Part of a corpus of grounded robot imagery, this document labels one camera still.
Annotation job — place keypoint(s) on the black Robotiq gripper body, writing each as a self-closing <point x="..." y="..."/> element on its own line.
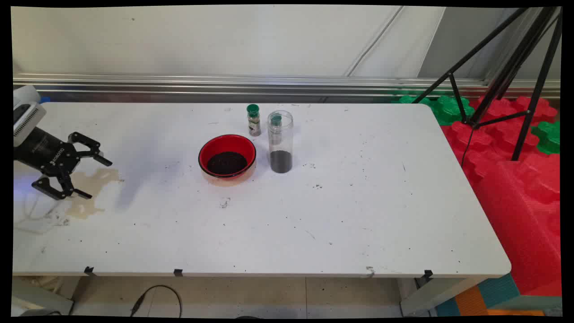
<point x="45" y="152"/>

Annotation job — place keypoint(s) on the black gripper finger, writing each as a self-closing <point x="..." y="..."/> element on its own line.
<point x="66" y="190"/>
<point x="96" y="148"/>

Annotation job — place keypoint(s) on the clear plastic jar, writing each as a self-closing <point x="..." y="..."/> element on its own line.
<point x="280" y="143"/>

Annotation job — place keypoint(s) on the black seeds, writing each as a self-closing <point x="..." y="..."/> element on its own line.
<point x="281" y="162"/>
<point x="226" y="163"/>

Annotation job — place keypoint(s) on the red bowl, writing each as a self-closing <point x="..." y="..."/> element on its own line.
<point x="215" y="146"/>

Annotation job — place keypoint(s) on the green-capped spice bottle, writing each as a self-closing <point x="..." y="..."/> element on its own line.
<point x="254" y="121"/>
<point x="275" y="128"/>

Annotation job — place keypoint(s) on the green foam block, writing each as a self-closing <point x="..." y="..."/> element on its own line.
<point x="446" y="110"/>
<point x="548" y="137"/>

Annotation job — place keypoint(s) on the teal orange foam mat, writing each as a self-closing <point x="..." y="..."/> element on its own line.
<point x="489" y="296"/>

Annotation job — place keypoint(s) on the black tripod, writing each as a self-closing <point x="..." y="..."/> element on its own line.
<point x="515" y="63"/>

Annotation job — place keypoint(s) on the large red foam block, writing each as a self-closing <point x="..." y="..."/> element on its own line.
<point x="520" y="224"/>

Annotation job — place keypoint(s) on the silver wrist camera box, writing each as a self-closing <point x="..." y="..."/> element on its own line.
<point x="27" y="121"/>

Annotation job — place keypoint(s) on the aluminium rail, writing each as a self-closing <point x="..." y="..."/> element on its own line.
<point x="224" y="85"/>

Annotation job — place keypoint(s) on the white wall conduit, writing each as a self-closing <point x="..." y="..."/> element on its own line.
<point x="374" y="40"/>

